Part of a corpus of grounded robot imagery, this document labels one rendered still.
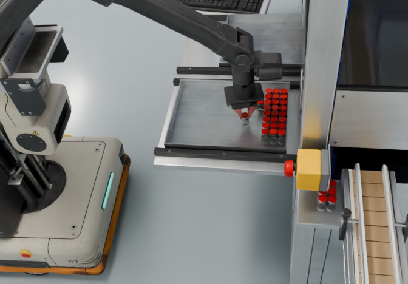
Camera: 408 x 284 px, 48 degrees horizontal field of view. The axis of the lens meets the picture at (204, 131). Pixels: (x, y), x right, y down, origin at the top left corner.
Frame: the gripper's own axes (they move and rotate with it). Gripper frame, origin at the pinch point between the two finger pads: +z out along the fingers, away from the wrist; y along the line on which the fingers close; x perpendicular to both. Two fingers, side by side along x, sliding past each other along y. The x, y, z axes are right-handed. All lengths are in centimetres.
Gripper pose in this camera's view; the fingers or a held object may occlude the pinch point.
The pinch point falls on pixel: (244, 114)
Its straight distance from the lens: 131.5
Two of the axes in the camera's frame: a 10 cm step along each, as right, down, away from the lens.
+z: 1.0, 6.4, 7.6
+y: 9.9, -1.4, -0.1
